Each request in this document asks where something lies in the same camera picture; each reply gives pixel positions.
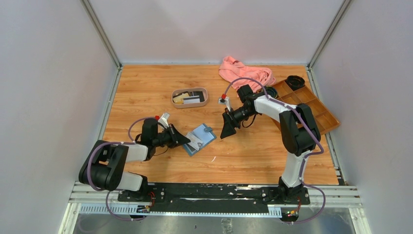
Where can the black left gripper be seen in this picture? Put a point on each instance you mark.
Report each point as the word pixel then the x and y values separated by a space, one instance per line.
pixel 176 138

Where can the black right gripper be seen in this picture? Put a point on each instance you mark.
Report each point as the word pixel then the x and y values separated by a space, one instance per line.
pixel 231 123

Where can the white silver credit card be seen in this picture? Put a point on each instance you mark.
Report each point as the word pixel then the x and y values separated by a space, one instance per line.
pixel 195 143

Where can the teal leather card holder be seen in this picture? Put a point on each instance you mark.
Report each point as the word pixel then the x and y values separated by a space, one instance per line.
pixel 199 138

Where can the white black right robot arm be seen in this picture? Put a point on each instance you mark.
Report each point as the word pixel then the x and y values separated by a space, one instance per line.
pixel 299 131

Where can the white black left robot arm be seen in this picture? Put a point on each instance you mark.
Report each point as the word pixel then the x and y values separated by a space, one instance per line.
pixel 104 168

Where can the gold credit card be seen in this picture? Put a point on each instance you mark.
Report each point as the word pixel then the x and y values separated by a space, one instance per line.
pixel 179 98

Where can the white striped card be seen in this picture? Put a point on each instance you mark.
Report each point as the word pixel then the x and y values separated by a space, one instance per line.
pixel 191 100

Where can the black VIP card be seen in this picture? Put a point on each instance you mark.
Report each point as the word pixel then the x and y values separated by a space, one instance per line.
pixel 198 94

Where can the beige oval tray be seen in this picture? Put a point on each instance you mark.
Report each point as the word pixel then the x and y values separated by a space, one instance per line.
pixel 205 100

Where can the pink cloth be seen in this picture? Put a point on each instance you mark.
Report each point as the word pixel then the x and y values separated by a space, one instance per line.
pixel 231 69

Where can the rolled tie orange pattern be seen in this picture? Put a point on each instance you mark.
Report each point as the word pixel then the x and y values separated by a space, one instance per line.
pixel 295 82

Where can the wooden compartment organizer tray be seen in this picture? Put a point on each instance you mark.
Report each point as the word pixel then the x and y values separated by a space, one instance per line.
pixel 325 120

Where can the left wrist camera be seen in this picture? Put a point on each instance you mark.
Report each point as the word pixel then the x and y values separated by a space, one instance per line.
pixel 163 120

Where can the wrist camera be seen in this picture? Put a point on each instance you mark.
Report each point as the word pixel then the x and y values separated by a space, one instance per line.
pixel 225 100
pixel 163 120

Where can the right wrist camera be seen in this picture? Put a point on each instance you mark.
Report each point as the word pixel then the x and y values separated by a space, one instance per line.
pixel 225 100

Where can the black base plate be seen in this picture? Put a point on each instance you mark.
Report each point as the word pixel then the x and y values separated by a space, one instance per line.
pixel 219 198

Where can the aluminium frame rail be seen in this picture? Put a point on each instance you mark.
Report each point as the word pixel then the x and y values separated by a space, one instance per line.
pixel 86 201

